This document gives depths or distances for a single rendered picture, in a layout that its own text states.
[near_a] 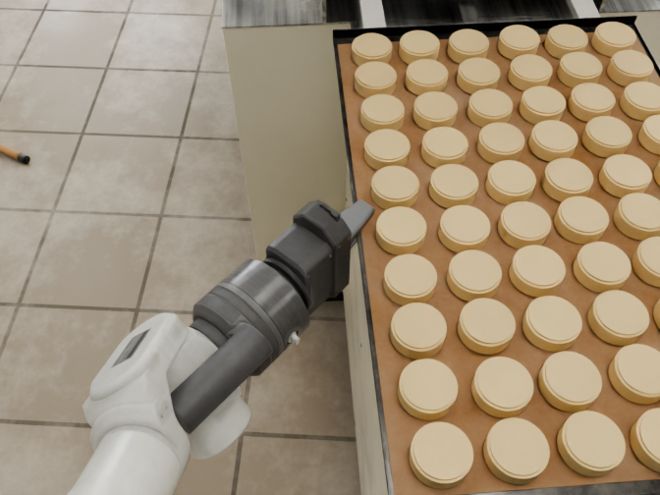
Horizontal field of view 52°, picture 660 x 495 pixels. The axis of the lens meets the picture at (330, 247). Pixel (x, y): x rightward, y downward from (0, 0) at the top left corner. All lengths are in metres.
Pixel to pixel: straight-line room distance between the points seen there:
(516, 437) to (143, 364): 0.30
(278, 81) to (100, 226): 0.95
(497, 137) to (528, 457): 0.35
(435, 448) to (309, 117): 0.73
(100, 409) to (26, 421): 1.16
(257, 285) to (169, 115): 1.61
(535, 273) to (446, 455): 0.20
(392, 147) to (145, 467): 0.42
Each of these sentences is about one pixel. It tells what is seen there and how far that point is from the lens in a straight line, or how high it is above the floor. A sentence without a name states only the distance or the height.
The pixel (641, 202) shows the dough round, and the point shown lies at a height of 0.92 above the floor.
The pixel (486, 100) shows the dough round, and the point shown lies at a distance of 0.82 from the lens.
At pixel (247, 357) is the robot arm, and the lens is 0.56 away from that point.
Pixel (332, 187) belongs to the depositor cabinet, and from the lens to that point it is 1.30.
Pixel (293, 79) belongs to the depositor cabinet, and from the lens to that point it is 1.11.
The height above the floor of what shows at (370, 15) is 0.90.
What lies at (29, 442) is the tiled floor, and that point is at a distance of 1.68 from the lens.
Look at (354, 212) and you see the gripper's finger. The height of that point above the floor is 0.91.
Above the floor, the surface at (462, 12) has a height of 0.86.
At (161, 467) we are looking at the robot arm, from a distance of 0.51.
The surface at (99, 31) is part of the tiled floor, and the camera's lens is 2.57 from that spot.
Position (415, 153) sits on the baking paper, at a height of 0.90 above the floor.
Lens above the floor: 1.46
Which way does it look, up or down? 54 degrees down
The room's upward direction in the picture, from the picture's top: straight up
